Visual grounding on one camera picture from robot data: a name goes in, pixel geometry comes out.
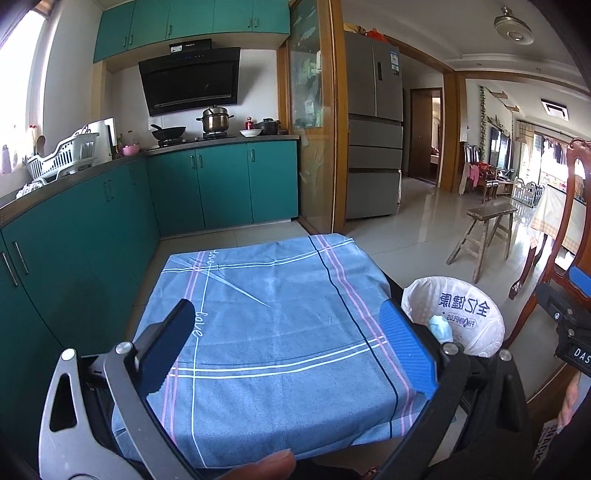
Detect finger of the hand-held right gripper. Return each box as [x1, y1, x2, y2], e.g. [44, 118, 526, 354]
[536, 282, 578, 324]
[568, 265, 591, 302]

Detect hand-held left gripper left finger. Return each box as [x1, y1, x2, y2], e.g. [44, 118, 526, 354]
[38, 299, 204, 480]

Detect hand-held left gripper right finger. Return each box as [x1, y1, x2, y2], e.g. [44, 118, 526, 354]
[379, 299, 546, 480]

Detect blue face mask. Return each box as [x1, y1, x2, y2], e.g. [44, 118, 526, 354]
[427, 315, 455, 343]

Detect white lined waste bin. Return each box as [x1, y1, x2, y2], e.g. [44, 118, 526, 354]
[401, 275, 506, 358]

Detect person's right hand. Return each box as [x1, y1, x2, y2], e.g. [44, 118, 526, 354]
[556, 371, 591, 432]

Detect person's left hand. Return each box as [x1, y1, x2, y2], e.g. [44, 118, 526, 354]
[217, 450, 296, 480]

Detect table with yellow cloth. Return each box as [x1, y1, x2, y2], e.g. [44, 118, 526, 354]
[530, 187, 589, 257]

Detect carved wooden chair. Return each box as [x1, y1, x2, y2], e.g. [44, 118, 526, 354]
[509, 138, 591, 347]

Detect white baby fence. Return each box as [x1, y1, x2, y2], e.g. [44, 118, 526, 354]
[512, 178, 548, 208]

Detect blue checked tablecloth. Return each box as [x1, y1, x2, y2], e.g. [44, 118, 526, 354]
[111, 233, 430, 472]

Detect wooden bench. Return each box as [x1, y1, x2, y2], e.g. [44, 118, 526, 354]
[445, 203, 519, 283]

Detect wooden chairs with clothes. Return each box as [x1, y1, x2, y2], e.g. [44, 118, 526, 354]
[462, 143, 502, 204]

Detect green vine garland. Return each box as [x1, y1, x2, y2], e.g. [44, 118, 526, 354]
[479, 85, 490, 162]

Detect gas stove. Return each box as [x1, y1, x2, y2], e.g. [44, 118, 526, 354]
[157, 133, 241, 147]

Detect dark stone countertop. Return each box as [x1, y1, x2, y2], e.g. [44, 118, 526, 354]
[0, 134, 301, 227]

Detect black wok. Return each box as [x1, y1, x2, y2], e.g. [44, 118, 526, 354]
[150, 124, 187, 141]

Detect white dish rack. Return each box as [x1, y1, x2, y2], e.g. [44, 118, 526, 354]
[25, 127, 100, 182]

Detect white kitchen appliance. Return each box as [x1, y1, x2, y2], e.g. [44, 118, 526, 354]
[88, 117, 117, 161]

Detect grey refrigerator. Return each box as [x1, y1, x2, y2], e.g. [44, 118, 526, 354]
[344, 31, 404, 221]

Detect steel stock pot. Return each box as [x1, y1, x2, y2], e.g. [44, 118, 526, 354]
[196, 105, 235, 134]

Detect wooden framed glass door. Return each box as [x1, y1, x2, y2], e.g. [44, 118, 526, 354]
[277, 0, 347, 235]

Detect black range hood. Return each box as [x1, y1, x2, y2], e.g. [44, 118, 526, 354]
[139, 39, 242, 117]

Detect round ceiling lamp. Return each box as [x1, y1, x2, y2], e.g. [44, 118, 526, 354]
[493, 7, 534, 44]

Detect kitchen window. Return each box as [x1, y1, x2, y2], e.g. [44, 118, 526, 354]
[0, 0, 56, 153]

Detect teal wall cabinets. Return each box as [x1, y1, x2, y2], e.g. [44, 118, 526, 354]
[93, 0, 291, 64]

